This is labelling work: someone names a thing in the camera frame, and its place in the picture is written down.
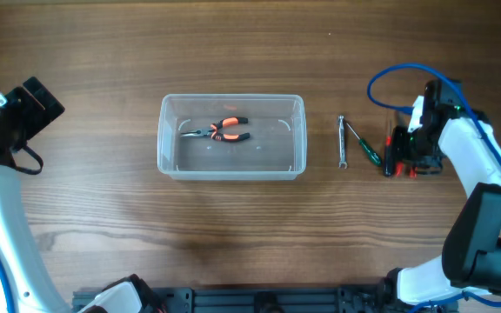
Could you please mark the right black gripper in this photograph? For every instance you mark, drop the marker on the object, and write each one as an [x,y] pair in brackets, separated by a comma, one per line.
[401,148]

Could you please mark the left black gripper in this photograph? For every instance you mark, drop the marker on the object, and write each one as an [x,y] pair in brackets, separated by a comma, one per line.
[38,104]

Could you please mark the clear plastic container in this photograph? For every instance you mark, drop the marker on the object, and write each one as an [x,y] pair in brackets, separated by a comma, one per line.
[276,151]

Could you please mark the orange black long-nose pliers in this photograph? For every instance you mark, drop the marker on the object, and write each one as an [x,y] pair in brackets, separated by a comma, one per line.
[214,131]

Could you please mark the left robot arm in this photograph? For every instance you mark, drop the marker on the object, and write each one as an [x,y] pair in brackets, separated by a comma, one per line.
[25,284]

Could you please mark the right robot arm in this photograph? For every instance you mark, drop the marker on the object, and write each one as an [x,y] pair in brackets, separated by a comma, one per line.
[469,265]

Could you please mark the silver combination wrench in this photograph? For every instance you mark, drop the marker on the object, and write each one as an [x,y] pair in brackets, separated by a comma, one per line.
[341,136]

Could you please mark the red black handled screwdriver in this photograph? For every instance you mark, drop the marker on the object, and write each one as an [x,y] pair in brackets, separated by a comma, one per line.
[389,165]

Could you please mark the green handled screwdriver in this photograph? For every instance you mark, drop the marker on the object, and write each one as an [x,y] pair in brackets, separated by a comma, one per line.
[371,154]

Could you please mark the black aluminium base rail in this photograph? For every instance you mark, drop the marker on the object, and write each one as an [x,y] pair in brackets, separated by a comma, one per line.
[344,299]

